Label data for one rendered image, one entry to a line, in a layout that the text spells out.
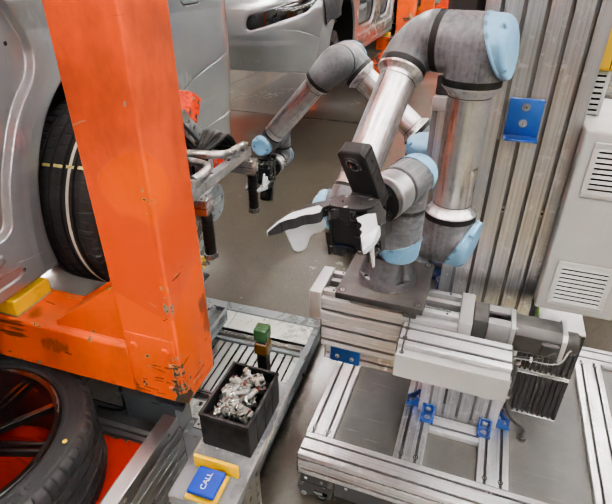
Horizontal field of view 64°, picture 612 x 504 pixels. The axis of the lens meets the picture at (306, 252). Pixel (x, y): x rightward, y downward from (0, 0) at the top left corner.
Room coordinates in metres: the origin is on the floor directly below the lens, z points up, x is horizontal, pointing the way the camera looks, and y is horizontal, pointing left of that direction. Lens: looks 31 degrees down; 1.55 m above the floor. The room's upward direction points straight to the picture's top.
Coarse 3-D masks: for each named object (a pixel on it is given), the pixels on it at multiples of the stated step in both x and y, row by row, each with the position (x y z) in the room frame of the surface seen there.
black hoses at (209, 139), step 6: (204, 132) 1.65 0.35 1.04; (210, 132) 1.63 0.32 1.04; (216, 132) 1.64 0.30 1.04; (222, 132) 1.64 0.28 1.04; (204, 138) 1.63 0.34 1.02; (210, 138) 1.61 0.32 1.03; (216, 138) 1.61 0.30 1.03; (222, 138) 1.61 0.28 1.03; (228, 138) 1.66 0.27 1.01; (198, 144) 1.61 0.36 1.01; (204, 144) 1.60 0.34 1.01; (210, 144) 1.60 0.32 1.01; (216, 144) 1.60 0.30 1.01; (222, 144) 1.69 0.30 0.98; (228, 144) 1.68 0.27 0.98; (234, 144) 1.68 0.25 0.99; (204, 150) 1.59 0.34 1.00; (210, 150) 1.59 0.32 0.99
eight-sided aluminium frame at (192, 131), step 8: (184, 112) 1.63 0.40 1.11; (184, 120) 1.63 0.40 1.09; (192, 120) 1.68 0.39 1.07; (184, 128) 1.66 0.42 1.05; (192, 128) 1.68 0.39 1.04; (192, 136) 1.70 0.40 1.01; (192, 144) 1.75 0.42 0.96; (208, 160) 1.76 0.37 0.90; (200, 168) 1.78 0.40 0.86; (200, 224) 1.68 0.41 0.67; (200, 232) 1.65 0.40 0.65; (200, 240) 1.64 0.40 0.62; (200, 248) 1.63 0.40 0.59
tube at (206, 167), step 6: (192, 162) 1.46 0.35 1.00; (198, 162) 1.45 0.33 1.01; (204, 162) 1.43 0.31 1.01; (204, 168) 1.38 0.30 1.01; (210, 168) 1.40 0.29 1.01; (198, 174) 1.34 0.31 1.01; (204, 174) 1.35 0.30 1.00; (192, 180) 1.31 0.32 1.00; (198, 180) 1.32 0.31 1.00; (192, 186) 1.30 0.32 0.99; (198, 186) 1.31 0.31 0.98
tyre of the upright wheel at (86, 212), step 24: (48, 120) 1.46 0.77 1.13; (48, 144) 1.39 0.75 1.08; (72, 144) 1.38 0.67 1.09; (48, 168) 1.34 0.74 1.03; (72, 168) 1.32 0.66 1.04; (192, 168) 1.80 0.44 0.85; (48, 192) 1.31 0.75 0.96; (72, 192) 1.29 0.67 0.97; (48, 216) 1.29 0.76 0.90; (72, 216) 1.27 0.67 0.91; (96, 240) 1.26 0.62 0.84; (72, 264) 1.32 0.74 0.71; (96, 264) 1.27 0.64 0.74
